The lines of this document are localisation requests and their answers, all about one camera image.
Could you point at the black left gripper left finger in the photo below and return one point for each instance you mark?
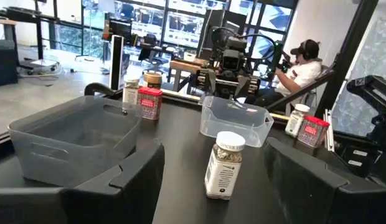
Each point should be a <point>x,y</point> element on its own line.
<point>87,205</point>

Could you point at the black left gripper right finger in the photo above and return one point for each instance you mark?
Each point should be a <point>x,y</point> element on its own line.
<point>330,202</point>

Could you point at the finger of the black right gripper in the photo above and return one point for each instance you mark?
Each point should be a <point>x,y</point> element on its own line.
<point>252,85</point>
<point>205,81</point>

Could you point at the spice jar with tan lid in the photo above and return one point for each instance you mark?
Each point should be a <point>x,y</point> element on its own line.
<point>152,80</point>

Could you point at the white-capped spice jar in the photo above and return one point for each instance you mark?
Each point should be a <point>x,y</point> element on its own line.
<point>294,123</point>
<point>130,93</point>
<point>222,174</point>

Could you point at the red-lidded spice tin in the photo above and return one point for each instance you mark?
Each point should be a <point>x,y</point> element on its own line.
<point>149,104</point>
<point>312,132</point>

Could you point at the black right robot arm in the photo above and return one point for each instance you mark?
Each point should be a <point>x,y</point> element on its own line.
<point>277,62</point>

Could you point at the wooden table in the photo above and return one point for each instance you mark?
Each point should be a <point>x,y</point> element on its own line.
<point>183,66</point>

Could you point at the clear plastic bin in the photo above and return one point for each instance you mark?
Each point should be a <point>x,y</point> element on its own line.
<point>233,121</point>

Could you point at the person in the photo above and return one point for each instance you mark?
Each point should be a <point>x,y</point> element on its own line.
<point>300,76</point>

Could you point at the black diagonal bar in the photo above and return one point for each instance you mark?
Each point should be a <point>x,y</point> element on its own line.
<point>305,89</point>

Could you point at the black office chair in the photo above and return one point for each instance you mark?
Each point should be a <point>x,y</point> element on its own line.
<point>149,46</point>

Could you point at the grey translucent plastic bin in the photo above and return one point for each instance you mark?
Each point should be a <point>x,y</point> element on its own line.
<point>71,140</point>

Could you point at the aluminium profile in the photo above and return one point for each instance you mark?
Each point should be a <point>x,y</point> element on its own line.
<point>329,130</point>

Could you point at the black equipment rack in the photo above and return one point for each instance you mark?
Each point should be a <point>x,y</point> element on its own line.
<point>119,29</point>

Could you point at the black curved clamp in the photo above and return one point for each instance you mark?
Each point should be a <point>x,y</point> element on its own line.
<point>96,87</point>

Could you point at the black machine with stickers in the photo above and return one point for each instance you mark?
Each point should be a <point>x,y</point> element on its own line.
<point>373,90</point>

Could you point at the dark cabinet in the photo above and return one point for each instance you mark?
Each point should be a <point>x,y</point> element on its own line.
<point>4,65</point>

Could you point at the black standing desk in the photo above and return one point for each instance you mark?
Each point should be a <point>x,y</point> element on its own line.
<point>25,15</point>

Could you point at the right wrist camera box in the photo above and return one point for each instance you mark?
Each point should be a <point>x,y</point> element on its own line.
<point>231,60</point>

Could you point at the black frame strut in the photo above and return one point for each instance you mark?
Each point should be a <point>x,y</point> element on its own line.
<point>344,62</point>

